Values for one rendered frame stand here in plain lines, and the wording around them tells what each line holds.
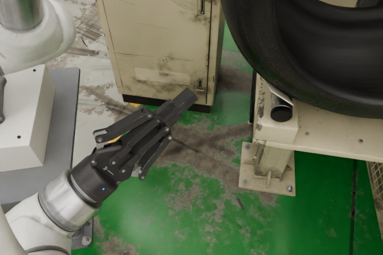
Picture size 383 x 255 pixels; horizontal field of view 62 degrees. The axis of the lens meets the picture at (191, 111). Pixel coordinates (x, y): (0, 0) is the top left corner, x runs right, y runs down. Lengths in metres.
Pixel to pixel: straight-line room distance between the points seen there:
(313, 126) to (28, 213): 0.62
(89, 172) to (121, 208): 1.05
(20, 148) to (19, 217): 0.36
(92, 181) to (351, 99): 0.47
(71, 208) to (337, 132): 0.60
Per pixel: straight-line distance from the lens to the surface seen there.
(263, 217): 1.55
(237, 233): 1.51
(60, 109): 1.09
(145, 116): 0.52
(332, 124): 0.84
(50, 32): 0.84
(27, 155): 0.93
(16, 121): 0.96
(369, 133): 0.86
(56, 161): 0.96
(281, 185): 1.63
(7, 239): 0.41
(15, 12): 0.74
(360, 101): 0.65
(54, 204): 0.55
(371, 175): 1.43
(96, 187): 0.54
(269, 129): 0.72
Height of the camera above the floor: 1.41
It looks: 49 degrees down
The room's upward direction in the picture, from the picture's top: straight up
